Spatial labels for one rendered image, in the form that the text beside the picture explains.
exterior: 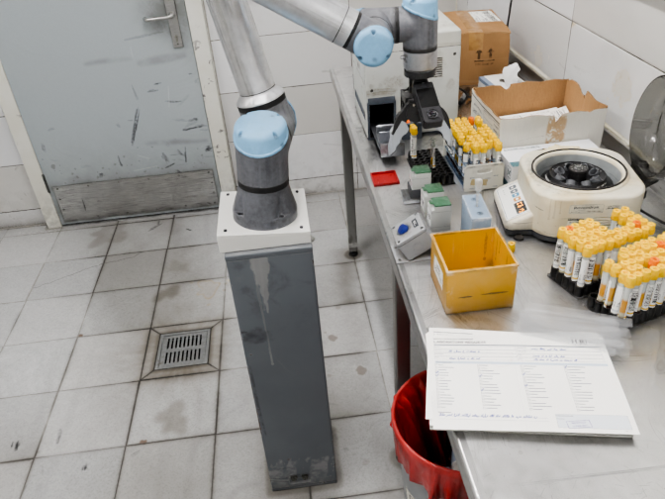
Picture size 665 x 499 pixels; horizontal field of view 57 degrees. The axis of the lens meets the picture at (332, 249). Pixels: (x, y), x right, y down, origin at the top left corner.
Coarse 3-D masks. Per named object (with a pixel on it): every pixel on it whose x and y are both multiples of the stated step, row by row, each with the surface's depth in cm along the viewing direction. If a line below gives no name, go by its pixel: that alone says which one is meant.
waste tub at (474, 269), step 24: (432, 240) 119; (456, 240) 122; (480, 240) 122; (504, 240) 117; (432, 264) 122; (456, 264) 125; (480, 264) 126; (504, 264) 118; (456, 288) 112; (480, 288) 113; (504, 288) 113; (456, 312) 115
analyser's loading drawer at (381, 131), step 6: (372, 126) 182; (378, 126) 174; (384, 126) 174; (390, 126) 175; (372, 132) 180; (378, 132) 175; (384, 132) 170; (378, 138) 172; (384, 138) 171; (378, 144) 171; (384, 144) 166; (402, 144) 167; (384, 150) 168; (396, 150) 168; (402, 150) 168; (384, 156) 169
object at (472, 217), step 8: (464, 200) 131; (472, 200) 130; (480, 200) 130; (464, 208) 131; (472, 208) 128; (480, 208) 128; (464, 216) 132; (472, 216) 125; (480, 216) 125; (488, 216) 125; (464, 224) 132; (472, 224) 125; (480, 224) 125; (488, 224) 125
